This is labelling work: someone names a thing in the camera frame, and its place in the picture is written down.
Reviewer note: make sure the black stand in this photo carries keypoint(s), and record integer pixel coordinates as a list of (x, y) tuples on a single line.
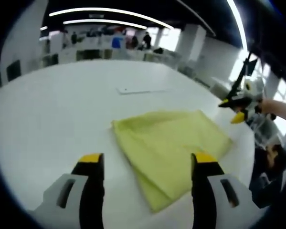
[(238, 78)]

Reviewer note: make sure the row of white office desks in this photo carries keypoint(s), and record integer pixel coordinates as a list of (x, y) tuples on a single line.
[(90, 53)]

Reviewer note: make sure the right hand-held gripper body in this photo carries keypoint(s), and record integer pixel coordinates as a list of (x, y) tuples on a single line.
[(253, 89)]

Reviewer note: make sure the ceiling air vent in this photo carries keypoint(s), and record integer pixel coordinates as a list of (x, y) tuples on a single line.
[(96, 15)]

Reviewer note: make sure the yellow black blue garment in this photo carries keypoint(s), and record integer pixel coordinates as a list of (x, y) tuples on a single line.
[(166, 148)]

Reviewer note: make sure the long ceiling light strip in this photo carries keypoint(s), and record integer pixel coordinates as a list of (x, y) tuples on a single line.
[(97, 9), (104, 20), (241, 26)]

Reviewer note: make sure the small black monitor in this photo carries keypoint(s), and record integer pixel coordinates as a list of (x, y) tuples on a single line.
[(252, 66)]

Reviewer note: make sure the black box cabinet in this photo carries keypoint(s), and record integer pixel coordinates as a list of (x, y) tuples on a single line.
[(13, 70)]

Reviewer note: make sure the blue object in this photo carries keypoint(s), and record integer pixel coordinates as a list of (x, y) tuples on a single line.
[(117, 43)]

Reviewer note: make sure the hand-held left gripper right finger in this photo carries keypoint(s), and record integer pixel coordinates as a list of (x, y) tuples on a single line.
[(202, 190)]

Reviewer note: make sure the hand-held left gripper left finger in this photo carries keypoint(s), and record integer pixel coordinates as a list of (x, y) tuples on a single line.
[(92, 190)]

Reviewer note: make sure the person's right hand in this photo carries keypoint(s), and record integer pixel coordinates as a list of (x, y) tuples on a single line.
[(268, 106)]

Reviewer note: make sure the white square pillar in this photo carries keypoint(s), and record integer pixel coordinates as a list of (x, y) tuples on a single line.
[(193, 43), (25, 35)]

